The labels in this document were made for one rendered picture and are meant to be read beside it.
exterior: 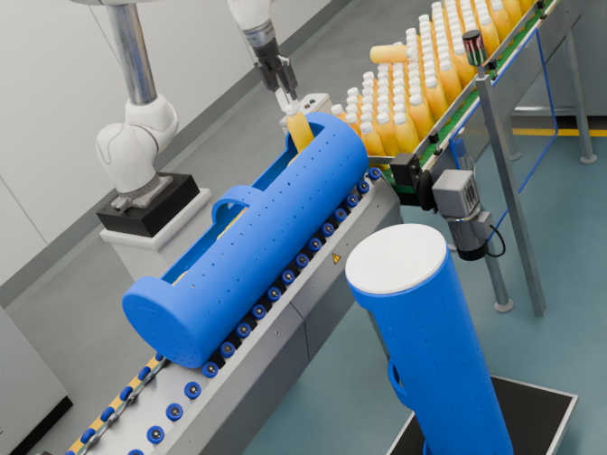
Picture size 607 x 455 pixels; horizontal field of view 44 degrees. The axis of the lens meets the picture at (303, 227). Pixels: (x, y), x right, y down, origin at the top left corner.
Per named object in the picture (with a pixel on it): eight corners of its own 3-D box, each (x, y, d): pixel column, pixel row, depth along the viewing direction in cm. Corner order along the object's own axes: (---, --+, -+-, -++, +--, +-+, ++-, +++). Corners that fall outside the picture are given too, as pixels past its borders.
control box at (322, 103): (288, 143, 284) (278, 121, 279) (316, 116, 295) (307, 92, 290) (308, 144, 278) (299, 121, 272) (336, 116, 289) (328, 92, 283)
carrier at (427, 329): (483, 409, 261) (413, 450, 258) (416, 212, 214) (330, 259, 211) (532, 466, 237) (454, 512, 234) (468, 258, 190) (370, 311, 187)
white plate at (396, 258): (415, 210, 213) (416, 213, 214) (330, 255, 210) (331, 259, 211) (464, 255, 190) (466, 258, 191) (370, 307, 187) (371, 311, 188)
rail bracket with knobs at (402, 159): (392, 189, 253) (383, 163, 247) (402, 176, 257) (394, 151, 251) (417, 190, 246) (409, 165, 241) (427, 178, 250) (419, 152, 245)
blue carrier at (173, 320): (150, 356, 217) (103, 284, 202) (312, 178, 266) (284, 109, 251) (219, 380, 200) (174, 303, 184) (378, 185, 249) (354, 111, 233)
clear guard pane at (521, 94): (481, 247, 281) (450, 140, 256) (555, 132, 325) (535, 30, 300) (482, 247, 281) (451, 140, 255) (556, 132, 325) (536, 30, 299)
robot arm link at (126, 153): (107, 195, 271) (78, 143, 260) (134, 167, 284) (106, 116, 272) (142, 191, 263) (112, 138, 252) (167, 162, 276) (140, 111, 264)
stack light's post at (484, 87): (534, 315, 308) (473, 80, 250) (537, 308, 310) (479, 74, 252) (544, 317, 305) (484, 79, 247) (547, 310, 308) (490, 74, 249)
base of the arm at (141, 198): (104, 214, 272) (97, 201, 270) (141, 179, 286) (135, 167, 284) (138, 215, 262) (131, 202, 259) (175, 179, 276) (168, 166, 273)
